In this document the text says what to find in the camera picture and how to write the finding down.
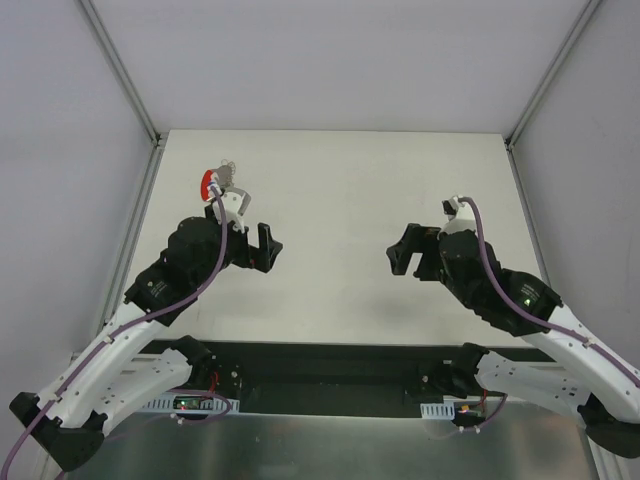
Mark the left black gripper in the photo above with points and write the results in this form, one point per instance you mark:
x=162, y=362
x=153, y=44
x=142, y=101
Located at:
x=254, y=253

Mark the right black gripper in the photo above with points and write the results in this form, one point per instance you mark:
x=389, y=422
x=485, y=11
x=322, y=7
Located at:
x=423, y=255

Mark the red keyring tag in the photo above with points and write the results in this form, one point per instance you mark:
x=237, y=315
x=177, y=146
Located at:
x=207, y=185

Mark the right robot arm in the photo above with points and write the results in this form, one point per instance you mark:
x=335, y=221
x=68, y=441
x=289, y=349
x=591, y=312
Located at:
x=599, y=389

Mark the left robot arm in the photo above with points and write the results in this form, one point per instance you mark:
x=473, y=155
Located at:
x=72, y=416

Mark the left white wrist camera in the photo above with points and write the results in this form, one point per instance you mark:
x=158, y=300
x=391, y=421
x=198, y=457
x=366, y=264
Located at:
x=229, y=206

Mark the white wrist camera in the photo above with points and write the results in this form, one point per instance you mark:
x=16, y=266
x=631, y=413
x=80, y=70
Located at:
x=229, y=206
x=460, y=216

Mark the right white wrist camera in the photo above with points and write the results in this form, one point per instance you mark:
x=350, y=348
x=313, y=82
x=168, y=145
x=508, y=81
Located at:
x=460, y=216

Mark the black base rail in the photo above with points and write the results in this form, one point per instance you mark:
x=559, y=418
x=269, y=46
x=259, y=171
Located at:
x=331, y=380

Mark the left aluminium frame post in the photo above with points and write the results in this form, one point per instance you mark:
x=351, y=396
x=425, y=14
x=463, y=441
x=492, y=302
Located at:
x=119, y=70

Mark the aluminium frame post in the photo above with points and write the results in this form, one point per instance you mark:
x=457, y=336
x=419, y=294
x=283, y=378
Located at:
x=570, y=40
x=119, y=70

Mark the right cable duct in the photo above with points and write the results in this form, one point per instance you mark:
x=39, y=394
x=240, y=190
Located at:
x=449, y=410

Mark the cable duct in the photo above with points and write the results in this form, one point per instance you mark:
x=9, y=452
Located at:
x=190, y=404
x=449, y=410

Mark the left cable duct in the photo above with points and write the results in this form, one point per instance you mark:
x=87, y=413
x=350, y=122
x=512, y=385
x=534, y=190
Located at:
x=190, y=404

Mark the right aluminium frame post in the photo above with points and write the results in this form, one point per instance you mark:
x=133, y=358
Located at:
x=570, y=40

